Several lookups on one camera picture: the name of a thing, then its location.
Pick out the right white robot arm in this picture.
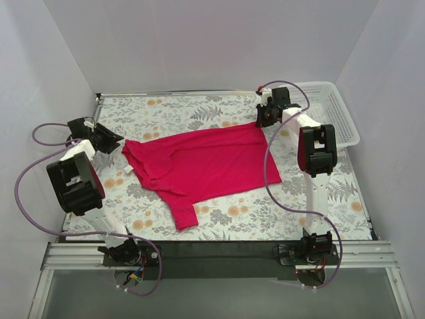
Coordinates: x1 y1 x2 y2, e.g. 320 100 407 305
256 86 337 264

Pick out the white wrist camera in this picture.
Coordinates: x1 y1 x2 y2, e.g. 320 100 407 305
256 86 272 106
84 120 96 129

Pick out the magenta t shirt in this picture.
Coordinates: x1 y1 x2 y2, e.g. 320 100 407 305
122 123 282 231

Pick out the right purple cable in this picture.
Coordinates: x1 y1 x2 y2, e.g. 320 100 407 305
254 79 344 289

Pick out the purple cable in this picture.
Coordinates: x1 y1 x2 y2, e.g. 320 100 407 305
15 122 163 297
254 79 344 289

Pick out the white plastic basket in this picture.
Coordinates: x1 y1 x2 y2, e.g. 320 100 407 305
297 81 360 150

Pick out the aluminium frame rail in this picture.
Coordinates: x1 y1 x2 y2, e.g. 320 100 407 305
29 241 414 318

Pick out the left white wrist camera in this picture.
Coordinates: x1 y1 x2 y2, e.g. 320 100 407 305
84 120 96 129

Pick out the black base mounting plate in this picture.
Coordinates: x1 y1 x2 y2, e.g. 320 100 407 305
102 241 343 280

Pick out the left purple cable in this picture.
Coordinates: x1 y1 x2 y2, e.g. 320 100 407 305
15 122 163 297

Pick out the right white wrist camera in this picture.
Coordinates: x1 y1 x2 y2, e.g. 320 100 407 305
256 86 272 106

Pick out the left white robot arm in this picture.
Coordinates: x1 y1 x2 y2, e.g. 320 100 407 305
46 118 141 266

